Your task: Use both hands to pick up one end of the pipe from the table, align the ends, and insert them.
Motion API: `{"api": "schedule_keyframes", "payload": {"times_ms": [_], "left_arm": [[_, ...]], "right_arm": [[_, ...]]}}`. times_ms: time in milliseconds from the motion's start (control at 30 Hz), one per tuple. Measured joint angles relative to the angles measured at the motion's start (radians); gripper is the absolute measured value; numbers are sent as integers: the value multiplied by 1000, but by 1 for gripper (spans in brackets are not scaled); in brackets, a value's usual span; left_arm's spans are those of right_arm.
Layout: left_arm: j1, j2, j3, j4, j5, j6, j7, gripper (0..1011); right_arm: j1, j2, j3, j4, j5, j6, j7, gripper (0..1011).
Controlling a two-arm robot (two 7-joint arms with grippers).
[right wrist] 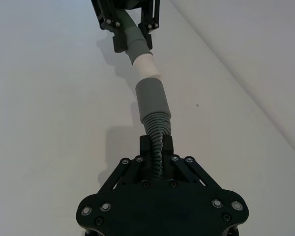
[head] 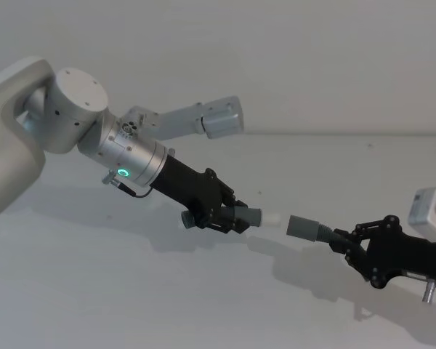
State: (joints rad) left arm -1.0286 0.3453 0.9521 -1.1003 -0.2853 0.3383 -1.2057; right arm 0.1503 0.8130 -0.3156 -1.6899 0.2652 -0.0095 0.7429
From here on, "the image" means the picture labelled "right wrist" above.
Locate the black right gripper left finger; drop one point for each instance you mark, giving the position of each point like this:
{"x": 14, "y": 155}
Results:
{"x": 144, "y": 147}

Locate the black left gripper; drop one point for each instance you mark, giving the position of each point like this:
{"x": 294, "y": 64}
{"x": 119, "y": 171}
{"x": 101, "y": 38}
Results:
{"x": 132, "y": 4}

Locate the white plastic tube connector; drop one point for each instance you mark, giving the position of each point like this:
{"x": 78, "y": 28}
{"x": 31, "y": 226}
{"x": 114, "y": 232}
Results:
{"x": 146, "y": 66}

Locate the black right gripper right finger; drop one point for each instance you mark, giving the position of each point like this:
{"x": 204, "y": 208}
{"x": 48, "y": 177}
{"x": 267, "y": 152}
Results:
{"x": 168, "y": 147}

